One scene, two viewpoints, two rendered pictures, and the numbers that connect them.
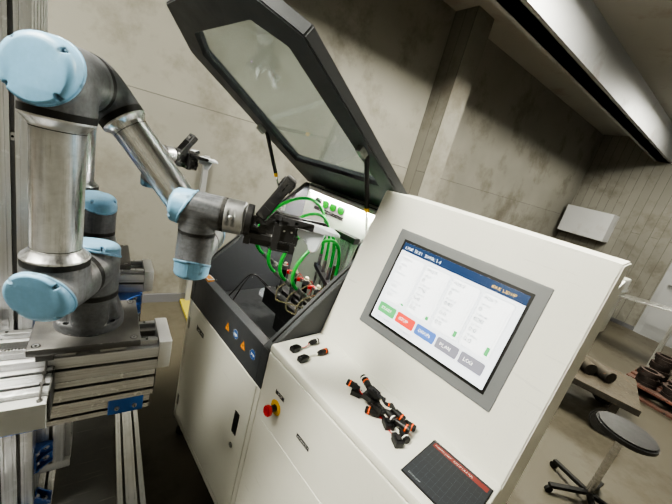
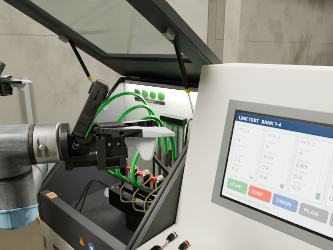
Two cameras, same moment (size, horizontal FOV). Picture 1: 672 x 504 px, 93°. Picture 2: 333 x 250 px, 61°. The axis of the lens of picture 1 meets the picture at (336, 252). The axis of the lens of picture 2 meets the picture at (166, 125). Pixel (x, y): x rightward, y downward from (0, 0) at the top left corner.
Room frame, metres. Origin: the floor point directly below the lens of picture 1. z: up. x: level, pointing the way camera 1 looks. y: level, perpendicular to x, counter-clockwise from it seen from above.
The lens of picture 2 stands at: (0.18, 0.02, 1.60)
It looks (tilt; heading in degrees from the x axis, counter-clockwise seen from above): 15 degrees down; 359
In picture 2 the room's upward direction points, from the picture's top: straight up
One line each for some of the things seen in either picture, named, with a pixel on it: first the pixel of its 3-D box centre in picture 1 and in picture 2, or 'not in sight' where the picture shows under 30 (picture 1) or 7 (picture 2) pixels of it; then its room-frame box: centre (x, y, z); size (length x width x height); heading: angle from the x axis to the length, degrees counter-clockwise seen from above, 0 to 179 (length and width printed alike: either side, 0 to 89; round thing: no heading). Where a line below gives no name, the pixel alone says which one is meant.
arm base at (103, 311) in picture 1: (90, 304); not in sight; (0.74, 0.59, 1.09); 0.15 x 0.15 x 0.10
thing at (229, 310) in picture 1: (227, 318); (79, 232); (1.20, 0.37, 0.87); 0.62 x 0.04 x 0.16; 47
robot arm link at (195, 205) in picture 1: (199, 210); (5, 148); (0.66, 0.31, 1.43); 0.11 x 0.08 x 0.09; 102
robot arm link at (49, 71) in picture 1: (58, 190); not in sight; (0.61, 0.56, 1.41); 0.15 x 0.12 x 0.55; 12
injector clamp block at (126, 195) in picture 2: (290, 316); (141, 212); (1.29, 0.12, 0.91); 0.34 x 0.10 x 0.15; 47
